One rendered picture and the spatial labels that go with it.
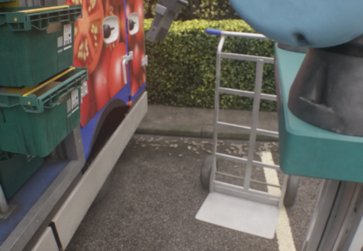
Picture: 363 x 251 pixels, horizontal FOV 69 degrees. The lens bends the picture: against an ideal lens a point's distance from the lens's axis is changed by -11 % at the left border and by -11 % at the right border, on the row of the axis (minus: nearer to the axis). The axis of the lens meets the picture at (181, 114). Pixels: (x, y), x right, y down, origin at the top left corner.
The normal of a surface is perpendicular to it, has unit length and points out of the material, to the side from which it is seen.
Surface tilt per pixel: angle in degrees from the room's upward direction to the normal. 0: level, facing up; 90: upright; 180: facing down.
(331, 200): 90
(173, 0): 82
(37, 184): 0
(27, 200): 0
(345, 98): 72
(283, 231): 0
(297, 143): 90
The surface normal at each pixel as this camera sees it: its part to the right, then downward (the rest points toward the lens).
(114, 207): 0.00, -0.92
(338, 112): -0.55, 0.03
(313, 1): -0.66, 0.36
